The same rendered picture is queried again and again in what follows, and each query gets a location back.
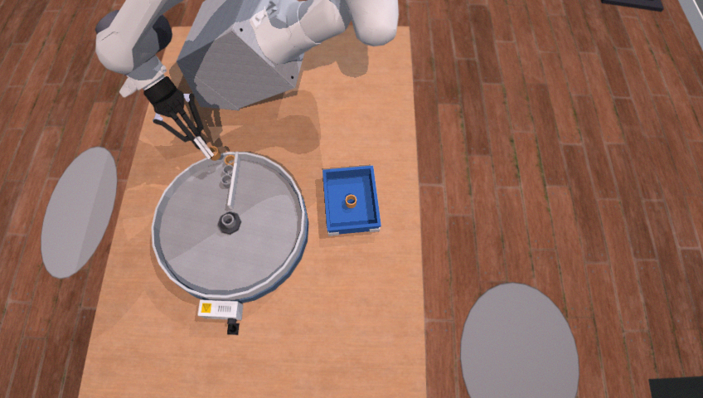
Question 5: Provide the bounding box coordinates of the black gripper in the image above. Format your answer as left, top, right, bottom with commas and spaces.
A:
143, 76, 214, 159

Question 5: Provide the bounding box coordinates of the blue crate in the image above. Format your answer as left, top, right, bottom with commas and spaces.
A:
322, 166, 381, 236

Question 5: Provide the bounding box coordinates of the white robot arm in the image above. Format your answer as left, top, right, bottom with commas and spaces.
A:
95, 0, 399, 97

